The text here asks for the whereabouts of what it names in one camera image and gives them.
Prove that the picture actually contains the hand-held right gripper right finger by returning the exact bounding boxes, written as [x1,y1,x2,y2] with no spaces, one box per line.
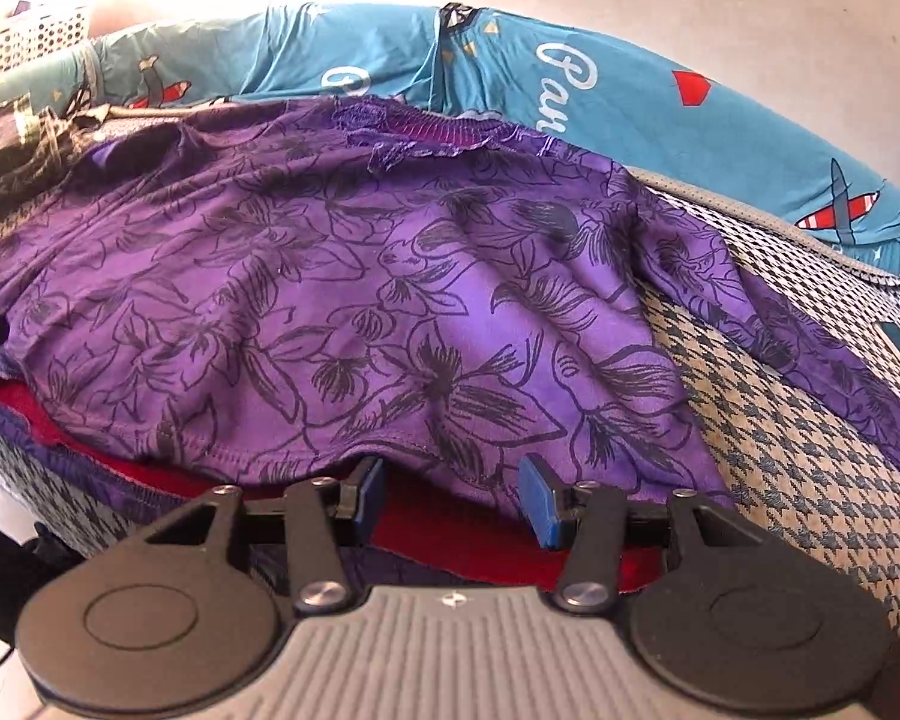
[520,456,766,612]

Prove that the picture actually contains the blue printed bedsheet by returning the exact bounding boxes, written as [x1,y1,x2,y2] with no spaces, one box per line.
[0,4,900,275]

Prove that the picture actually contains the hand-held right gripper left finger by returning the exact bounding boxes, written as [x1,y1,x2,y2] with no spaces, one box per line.
[124,456,388,612]

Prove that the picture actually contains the dark grey patterned garment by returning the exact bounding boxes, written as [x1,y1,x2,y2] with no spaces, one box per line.
[0,101,112,197]

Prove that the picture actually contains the purple floral dress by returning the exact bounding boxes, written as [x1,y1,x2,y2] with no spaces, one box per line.
[0,94,900,595]

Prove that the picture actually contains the white laundry basket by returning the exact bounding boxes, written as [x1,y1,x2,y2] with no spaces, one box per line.
[0,0,92,77]

